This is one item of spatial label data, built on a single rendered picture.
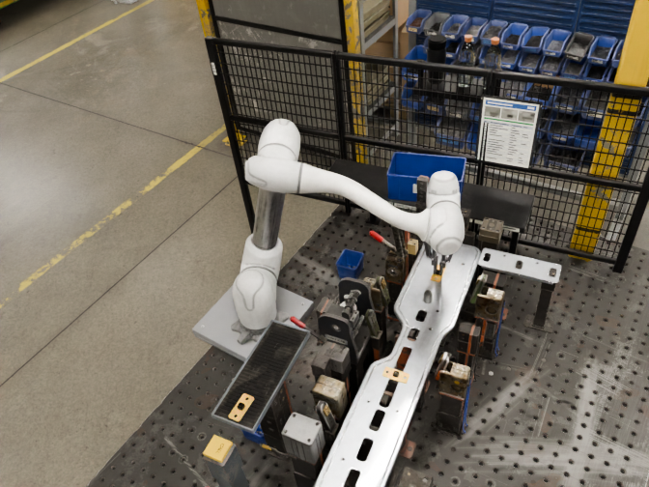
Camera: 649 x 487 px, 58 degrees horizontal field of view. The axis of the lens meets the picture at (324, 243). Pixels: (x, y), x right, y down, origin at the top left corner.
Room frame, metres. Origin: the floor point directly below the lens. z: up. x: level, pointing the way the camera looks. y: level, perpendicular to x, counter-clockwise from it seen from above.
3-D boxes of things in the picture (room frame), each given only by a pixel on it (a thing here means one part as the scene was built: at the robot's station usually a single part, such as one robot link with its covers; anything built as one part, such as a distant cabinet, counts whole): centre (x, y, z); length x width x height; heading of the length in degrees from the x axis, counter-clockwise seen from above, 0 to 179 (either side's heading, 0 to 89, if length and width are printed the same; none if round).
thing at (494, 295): (1.32, -0.56, 0.87); 0.12 x 0.09 x 0.35; 60
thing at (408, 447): (1.00, -0.14, 0.84); 0.17 x 0.06 x 0.29; 60
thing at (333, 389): (1.01, 0.04, 0.89); 0.13 x 0.11 x 0.38; 60
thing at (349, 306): (1.26, -0.05, 0.94); 0.18 x 0.13 x 0.49; 150
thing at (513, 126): (1.91, -0.76, 1.30); 0.23 x 0.02 x 0.31; 60
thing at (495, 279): (1.45, -0.60, 0.84); 0.11 x 0.10 x 0.28; 60
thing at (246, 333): (1.56, 0.32, 0.77); 0.22 x 0.18 x 0.06; 141
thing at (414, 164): (1.94, -0.46, 1.09); 0.30 x 0.17 x 0.13; 69
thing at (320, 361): (1.09, 0.06, 0.90); 0.05 x 0.05 x 0.40; 60
